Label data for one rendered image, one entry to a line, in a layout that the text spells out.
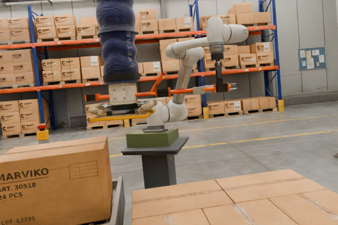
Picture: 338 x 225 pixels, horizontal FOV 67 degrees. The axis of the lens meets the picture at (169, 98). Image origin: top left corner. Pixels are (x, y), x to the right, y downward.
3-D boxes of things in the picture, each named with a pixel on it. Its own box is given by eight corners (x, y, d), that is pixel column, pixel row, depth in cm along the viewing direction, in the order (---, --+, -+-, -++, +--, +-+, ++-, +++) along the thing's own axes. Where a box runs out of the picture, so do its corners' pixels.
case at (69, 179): (-8, 240, 132) (-18, 164, 130) (21, 206, 171) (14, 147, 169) (110, 219, 143) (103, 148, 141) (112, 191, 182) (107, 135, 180)
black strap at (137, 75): (97, 82, 149) (97, 75, 149) (110, 82, 172) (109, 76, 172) (136, 78, 147) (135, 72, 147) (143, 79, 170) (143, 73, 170)
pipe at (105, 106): (90, 115, 149) (89, 105, 149) (105, 110, 174) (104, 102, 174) (148, 111, 146) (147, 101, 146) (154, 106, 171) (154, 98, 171)
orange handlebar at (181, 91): (80, 102, 159) (80, 96, 159) (98, 99, 189) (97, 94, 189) (232, 90, 151) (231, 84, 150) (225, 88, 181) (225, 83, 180)
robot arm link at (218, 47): (208, 43, 149) (209, 53, 149) (224, 41, 148) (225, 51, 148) (207, 45, 158) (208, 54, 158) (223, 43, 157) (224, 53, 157)
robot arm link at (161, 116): (144, 125, 236) (143, 101, 236) (162, 123, 244) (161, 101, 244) (150, 126, 221) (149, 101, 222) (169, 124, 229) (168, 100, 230)
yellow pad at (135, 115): (90, 122, 147) (89, 113, 147) (96, 119, 157) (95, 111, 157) (148, 117, 144) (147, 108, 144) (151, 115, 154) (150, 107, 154)
